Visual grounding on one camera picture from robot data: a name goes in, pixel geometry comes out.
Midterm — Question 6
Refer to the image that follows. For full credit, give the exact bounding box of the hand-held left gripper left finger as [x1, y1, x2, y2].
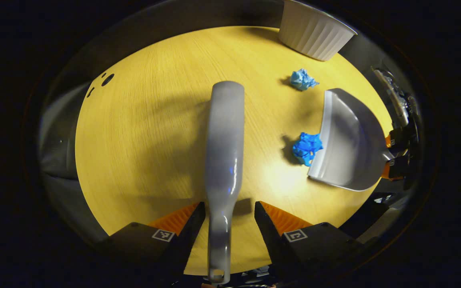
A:
[94, 201, 207, 280]

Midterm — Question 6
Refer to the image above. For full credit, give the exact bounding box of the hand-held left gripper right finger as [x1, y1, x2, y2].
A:
[254, 201, 369, 280]

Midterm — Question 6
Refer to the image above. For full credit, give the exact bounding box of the grey dustpan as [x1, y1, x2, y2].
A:
[307, 88, 395, 192]

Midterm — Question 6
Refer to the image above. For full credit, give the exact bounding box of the dark blue paper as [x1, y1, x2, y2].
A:
[292, 132, 324, 166]

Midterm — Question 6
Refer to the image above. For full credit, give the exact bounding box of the small grey broom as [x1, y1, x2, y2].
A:
[204, 81, 245, 285]

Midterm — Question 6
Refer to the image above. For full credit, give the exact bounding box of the light blue paper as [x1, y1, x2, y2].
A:
[290, 68, 320, 91]

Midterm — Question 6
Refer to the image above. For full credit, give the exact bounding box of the white ribbed garbage bin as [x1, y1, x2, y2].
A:
[278, 0, 358, 62]

